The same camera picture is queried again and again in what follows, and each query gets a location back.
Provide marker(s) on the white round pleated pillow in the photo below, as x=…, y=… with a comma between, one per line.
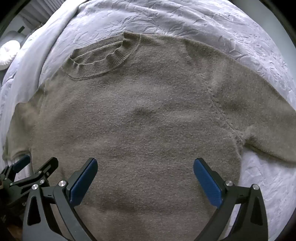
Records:
x=8, y=53

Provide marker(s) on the lavender textured bedspread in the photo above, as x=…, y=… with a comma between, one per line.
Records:
x=185, y=18

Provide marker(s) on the dark wall socket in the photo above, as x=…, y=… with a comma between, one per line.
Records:
x=21, y=29

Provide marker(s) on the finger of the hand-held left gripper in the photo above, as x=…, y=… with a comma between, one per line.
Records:
x=22, y=162
x=47, y=167

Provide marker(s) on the light grey smooth duvet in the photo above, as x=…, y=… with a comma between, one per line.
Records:
x=30, y=55

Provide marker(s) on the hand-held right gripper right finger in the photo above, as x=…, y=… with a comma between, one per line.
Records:
x=207, y=183

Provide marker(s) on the brown knit sweater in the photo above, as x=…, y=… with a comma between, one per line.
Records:
x=148, y=115

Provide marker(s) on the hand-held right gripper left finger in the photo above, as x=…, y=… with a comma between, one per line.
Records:
x=82, y=184

